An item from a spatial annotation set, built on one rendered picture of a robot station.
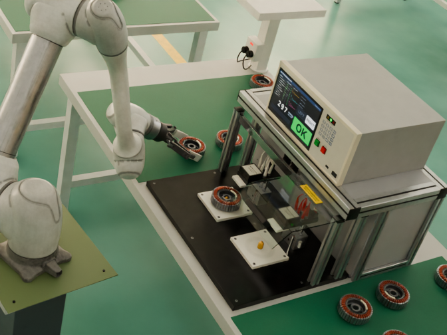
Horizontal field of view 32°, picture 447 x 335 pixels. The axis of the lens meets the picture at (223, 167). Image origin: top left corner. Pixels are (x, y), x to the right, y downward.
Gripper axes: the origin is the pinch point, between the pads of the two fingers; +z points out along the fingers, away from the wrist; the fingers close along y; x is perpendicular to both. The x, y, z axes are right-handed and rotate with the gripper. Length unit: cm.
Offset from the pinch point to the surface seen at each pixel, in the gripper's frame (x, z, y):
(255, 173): -16.5, -1.5, -36.3
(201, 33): -18, 52, 107
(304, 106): -48, -13, -43
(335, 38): -48, 237, 213
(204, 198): 3.0, -7.5, -31.3
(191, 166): 3.4, -1.9, -9.2
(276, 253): -4, 4, -63
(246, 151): -14.4, 9.6, -15.1
